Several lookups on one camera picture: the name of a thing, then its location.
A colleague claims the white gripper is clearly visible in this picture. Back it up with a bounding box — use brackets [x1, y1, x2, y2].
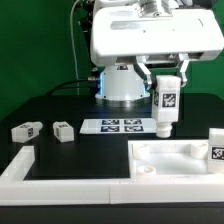
[91, 7, 224, 90]

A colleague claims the white square tabletop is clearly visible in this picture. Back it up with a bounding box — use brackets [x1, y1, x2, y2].
[128, 139, 224, 184]

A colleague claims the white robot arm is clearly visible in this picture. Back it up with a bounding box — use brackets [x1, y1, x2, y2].
[90, 0, 224, 101]

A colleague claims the white fiducial marker sheet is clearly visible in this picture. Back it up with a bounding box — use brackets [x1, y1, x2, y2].
[80, 118, 156, 134]

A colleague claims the white U-shaped obstacle fence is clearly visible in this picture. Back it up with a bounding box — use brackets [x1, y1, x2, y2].
[0, 146, 224, 206]

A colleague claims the black cable bundle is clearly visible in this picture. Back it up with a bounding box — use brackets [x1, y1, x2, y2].
[44, 78, 101, 98]

